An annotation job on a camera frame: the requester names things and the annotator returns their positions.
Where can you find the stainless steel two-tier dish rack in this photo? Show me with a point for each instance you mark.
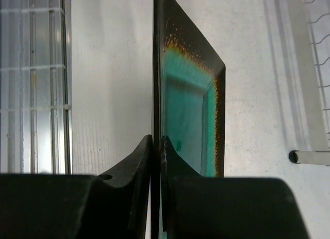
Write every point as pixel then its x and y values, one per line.
pixel 312 87

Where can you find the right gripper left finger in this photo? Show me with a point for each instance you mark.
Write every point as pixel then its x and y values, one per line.
pixel 110 205

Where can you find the dark square plate gold rim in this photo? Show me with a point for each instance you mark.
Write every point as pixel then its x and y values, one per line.
pixel 173 27

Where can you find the aluminium front rail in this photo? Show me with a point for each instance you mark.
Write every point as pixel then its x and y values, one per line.
pixel 36 86

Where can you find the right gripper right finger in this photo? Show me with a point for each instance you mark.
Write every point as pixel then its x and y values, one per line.
pixel 194 206

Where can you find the green square dish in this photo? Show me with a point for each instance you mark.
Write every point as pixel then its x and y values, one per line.
pixel 191 119

